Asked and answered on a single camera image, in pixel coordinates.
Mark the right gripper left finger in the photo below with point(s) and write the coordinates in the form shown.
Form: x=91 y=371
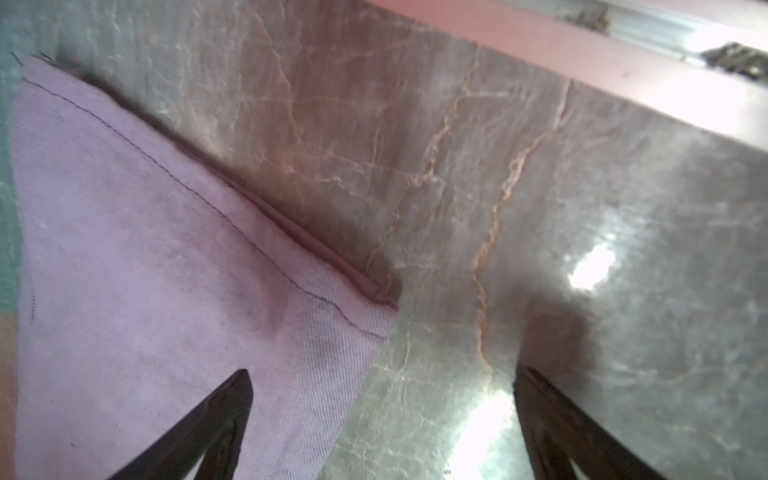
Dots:
x=207 y=440

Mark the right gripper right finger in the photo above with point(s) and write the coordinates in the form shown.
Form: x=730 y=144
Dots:
x=560 y=436

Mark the purple trousers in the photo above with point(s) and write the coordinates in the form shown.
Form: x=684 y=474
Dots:
x=147 y=280

